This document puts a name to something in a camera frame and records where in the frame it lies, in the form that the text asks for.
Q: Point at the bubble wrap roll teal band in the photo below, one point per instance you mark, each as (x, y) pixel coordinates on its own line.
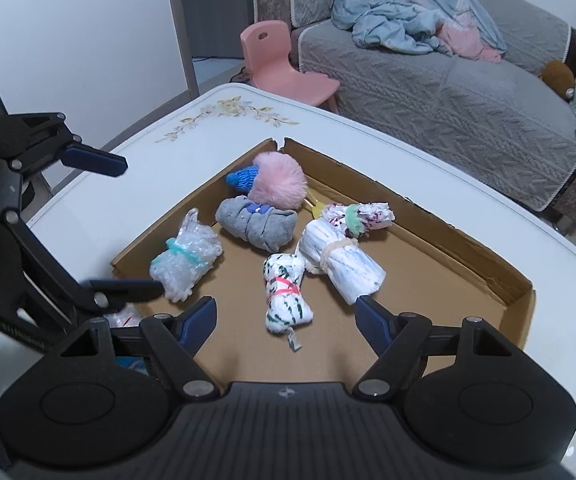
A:
(187, 259)

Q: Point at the light blue blanket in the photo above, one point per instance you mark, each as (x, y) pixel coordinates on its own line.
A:
(410, 26)

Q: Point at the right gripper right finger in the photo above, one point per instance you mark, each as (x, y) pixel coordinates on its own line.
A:
(397, 340)

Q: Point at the clear plastic bag roll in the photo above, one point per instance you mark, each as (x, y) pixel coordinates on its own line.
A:
(129, 316)

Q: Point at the pink plastic child chair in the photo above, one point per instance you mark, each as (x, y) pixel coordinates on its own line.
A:
(266, 47)

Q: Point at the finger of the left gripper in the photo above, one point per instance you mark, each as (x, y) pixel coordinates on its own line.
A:
(116, 294)
(86, 158)

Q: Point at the pink fluffy pompom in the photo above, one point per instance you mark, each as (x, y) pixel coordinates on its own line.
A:
(274, 179)

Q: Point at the pink cloth on sofa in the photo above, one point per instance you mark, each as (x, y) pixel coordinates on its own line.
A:
(467, 43)

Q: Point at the white green spotted sock roll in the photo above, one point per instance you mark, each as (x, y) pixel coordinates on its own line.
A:
(286, 306)

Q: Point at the grey sock roll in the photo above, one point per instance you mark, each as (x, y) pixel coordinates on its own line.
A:
(262, 226)

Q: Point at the brown plush toy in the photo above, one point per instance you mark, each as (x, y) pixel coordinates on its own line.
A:
(558, 76)

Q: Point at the white blue striped roll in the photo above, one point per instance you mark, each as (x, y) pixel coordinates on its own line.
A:
(350, 270)

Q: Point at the grey covered sofa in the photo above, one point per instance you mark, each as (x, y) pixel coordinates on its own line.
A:
(498, 122)

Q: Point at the shallow cardboard box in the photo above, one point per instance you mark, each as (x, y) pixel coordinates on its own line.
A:
(431, 269)

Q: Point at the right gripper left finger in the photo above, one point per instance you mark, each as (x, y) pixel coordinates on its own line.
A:
(174, 341)

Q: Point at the white purple patterned bundle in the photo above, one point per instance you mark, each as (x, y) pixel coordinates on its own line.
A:
(357, 220)

